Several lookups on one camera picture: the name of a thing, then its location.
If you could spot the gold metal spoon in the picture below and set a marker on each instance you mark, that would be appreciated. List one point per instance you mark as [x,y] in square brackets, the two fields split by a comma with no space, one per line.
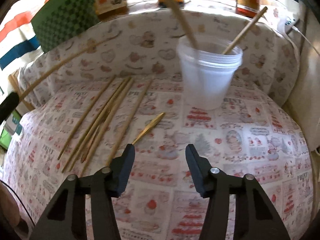
[153,123]

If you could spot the person's left hand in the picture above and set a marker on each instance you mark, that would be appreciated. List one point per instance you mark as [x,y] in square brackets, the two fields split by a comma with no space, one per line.
[9,206]

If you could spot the bamboo chopstick in cup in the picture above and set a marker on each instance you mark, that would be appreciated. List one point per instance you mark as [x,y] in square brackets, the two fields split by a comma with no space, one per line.
[244,31]

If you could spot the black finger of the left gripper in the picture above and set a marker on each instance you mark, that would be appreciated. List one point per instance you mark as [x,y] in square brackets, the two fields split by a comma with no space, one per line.
[8,105]

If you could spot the white power strip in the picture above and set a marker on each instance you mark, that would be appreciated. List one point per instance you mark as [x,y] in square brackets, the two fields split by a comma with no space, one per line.
[285,25]

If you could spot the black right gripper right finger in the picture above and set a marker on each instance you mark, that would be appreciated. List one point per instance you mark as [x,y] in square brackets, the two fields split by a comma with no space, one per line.
[255,215]

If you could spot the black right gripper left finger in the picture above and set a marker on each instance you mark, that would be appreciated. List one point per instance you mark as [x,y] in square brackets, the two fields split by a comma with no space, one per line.
[65,216]

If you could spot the translucent white plastic cup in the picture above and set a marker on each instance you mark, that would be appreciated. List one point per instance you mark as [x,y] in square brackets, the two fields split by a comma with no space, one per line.
[206,71]

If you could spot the bamboo chopstick dropped into cup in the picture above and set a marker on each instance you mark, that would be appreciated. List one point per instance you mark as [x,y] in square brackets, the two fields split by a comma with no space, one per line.
[183,22]

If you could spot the green checkered box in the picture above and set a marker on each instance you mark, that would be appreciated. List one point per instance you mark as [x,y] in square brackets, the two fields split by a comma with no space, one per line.
[60,20]

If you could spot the striped curtain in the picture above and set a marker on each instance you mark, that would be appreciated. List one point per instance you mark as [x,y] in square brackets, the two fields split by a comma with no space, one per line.
[18,39]

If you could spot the patterned tablecloth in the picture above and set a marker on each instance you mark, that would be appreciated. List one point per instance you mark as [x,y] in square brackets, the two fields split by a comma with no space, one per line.
[249,133]

